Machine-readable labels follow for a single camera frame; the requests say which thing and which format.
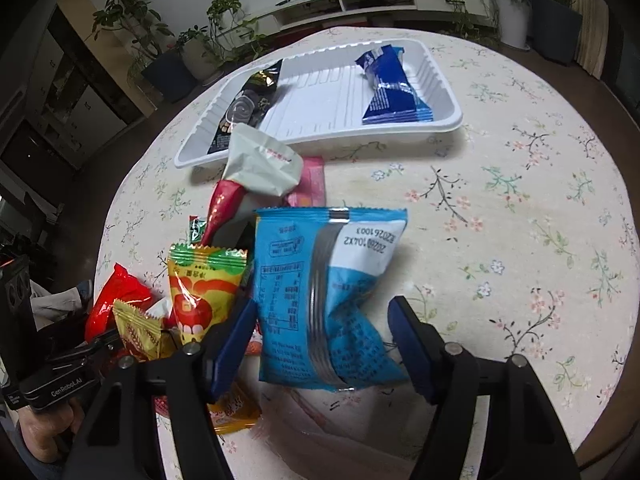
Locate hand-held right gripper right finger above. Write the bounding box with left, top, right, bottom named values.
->
left=387, top=296, right=583, bottom=480

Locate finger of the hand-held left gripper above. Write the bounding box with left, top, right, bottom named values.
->
left=47, top=331, right=127, bottom=368
left=159, top=327, right=183, bottom=361

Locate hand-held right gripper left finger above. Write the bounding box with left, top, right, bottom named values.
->
left=62, top=300, right=258, bottom=480

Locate small yellow snack packet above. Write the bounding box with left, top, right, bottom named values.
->
left=112, top=299, right=173, bottom=362

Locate green yellow red snack packet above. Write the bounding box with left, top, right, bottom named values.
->
left=167, top=242, right=249, bottom=346

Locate light blue snack packet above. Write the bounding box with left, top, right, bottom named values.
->
left=252, top=205, right=412, bottom=393

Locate white and red snack packet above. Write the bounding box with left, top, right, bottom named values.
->
left=200, top=122, right=305, bottom=246

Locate black snack packet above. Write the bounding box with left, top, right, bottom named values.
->
left=207, top=58, right=285, bottom=155

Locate dark blue snack packet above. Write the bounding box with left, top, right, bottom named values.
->
left=355, top=45, right=433, bottom=126

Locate white plastic tray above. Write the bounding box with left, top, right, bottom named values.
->
left=174, top=39, right=463, bottom=169

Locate person's left hand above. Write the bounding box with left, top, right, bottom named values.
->
left=20, top=397, right=87, bottom=466

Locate person's grey clothing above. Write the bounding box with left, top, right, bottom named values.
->
left=30, top=280, right=93, bottom=333

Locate orange snack packet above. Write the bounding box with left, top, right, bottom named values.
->
left=207, top=380, right=263, bottom=435

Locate bright pink snack packet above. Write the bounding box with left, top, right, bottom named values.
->
left=287, top=156, right=326, bottom=208

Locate wooden cabinet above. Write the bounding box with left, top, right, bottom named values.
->
left=0, top=2, right=151, bottom=211

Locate leafy tree in dark pot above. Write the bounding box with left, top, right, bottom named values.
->
left=90, top=0, right=198, bottom=103

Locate small plant in white pot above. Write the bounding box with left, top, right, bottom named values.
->
left=175, top=25, right=228, bottom=81

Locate bushy vine plant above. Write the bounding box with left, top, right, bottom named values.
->
left=205, top=0, right=273, bottom=68

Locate leafy plant in white pot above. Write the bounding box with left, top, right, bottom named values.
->
left=482, top=0, right=533, bottom=51

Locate broad-leaf plant in dark pot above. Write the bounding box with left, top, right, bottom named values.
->
left=525, top=0, right=585, bottom=66

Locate beige curtain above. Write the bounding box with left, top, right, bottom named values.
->
left=570, top=0, right=618, bottom=81

